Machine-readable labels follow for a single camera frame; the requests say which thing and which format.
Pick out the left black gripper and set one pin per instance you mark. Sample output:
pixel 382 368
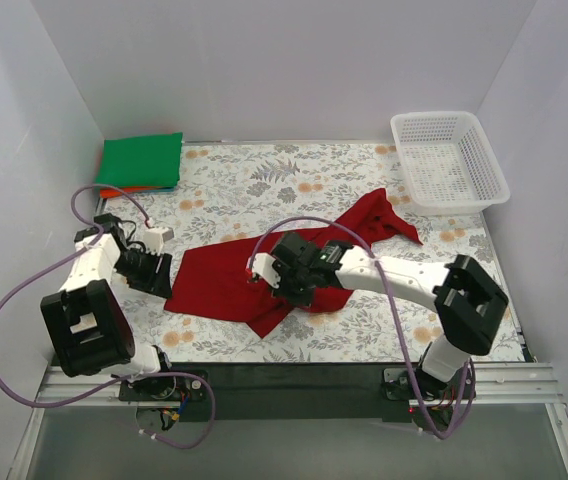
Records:
pixel 159 273

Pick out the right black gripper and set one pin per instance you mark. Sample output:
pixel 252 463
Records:
pixel 287 275

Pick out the red t-shirt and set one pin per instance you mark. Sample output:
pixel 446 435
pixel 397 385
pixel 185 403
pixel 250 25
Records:
pixel 212 281

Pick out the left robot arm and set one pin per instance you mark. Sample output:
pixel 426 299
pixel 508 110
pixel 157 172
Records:
pixel 85 322

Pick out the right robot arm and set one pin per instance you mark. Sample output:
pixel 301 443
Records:
pixel 470 305

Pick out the teal folded t-shirt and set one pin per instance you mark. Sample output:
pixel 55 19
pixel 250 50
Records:
pixel 158 189

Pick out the orange folded t-shirt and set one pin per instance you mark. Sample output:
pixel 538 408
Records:
pixel 112 193

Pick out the floral patterned table mat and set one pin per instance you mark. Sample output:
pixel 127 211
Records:
pixel 232 192

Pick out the green folded t-shirt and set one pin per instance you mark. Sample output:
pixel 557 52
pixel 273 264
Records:
pixel 142 161

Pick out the white plastic basket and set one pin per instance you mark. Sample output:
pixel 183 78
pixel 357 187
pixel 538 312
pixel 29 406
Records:
pixel 448 163

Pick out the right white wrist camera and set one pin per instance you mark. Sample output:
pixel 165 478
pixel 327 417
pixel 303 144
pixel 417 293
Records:
pixel 261 267

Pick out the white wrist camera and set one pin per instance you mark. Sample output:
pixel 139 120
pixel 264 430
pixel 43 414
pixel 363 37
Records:
pixel 156 238
pixel 261 267

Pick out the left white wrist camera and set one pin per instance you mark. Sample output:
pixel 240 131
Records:
pixel 156 238

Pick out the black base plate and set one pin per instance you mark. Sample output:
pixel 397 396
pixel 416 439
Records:
pixel 282 391

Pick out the aluminium rail frame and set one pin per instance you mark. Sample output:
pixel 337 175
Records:
pixel 517 429

